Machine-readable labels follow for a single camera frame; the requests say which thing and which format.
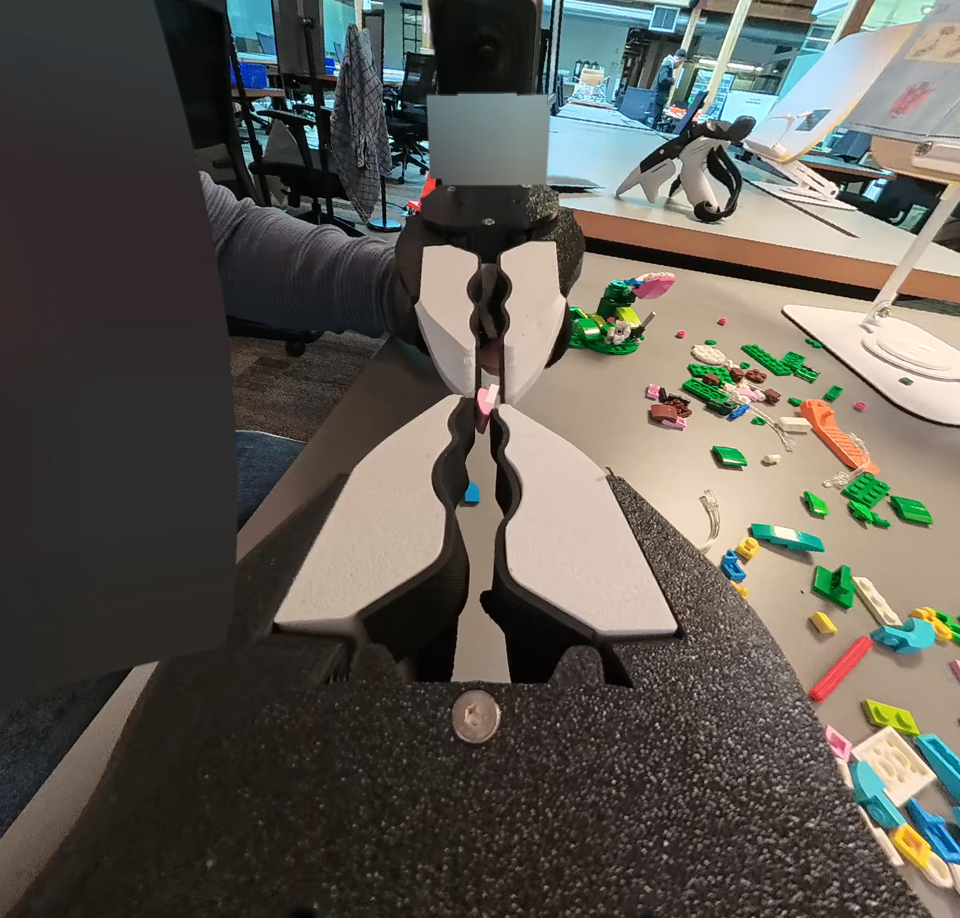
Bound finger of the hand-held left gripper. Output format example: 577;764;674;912
412;246;483;398
497;241;569;403

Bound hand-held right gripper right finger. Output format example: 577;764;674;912
480;404;681;668

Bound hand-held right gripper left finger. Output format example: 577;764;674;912
273;395;471;653

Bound person's left forearm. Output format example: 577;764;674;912
198;171;400;339

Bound green lego flower assembly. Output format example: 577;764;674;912
567;271;677;357

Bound teal curved lego piece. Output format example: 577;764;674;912
750;522;825;554

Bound pile of green brown lego bricks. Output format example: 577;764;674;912
645;317;936;531

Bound green studded lego block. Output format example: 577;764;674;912
811;563;857;609

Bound orange lego brick separator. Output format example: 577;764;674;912
798;398;883;477

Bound red long lego bar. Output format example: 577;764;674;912
807;636;876;702

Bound white long lego plate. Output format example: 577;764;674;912
850;576;904;627

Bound cyan round lego piece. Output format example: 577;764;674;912
870;617;938;656

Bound spread of colourful lego parts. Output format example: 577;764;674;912
718;521;960;891

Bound lego instruction booklet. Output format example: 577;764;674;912
846;0;960;156

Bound checked shirt hanging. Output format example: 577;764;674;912
331;23;393;222

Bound black chair wheel base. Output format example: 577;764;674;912
225;314;325;358

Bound black office chair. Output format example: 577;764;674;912
249;107;355;231

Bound spare gripper lying on table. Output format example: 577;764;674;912
614;115;759;224

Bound blue storage bin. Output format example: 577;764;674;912
231;62;287;99

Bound white tilted board stand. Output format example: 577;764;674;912
744;24;918;186

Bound white book stand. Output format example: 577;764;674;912
782;138;960;426

